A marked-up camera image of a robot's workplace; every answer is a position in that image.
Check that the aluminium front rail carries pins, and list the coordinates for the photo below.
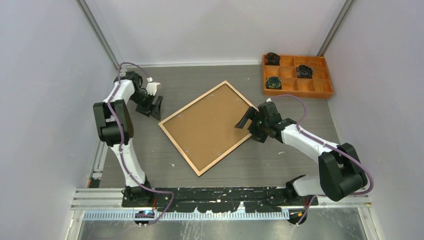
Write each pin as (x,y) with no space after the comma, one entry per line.
(98,204)

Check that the black tape roll middle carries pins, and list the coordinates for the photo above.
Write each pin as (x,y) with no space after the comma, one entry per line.
(304,72)

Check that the orange compartment tray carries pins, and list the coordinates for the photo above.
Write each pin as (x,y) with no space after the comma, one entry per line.
(320,86)

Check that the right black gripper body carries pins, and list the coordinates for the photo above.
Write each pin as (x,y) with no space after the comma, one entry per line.
(258,127)

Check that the wooden picture frame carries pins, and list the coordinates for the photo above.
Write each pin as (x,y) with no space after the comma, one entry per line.
(179,145)

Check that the black tape roll back left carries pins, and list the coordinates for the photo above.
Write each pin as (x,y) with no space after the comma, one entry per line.
(272,59)

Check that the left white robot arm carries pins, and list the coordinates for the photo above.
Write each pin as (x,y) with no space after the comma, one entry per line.
(115,128)

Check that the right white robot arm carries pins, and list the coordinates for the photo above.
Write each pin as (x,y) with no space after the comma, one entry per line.
(339,170)

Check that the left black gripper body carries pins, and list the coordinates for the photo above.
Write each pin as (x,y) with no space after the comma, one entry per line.
(144,101)

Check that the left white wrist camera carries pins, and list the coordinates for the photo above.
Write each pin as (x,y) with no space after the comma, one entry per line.
(152,87)

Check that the black green tape roll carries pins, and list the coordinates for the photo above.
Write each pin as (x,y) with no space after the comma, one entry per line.
(273,83)

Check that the brown backing board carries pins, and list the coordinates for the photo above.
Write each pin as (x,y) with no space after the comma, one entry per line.
(205,129)

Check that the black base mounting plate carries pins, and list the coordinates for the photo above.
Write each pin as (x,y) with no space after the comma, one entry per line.
(256,199)

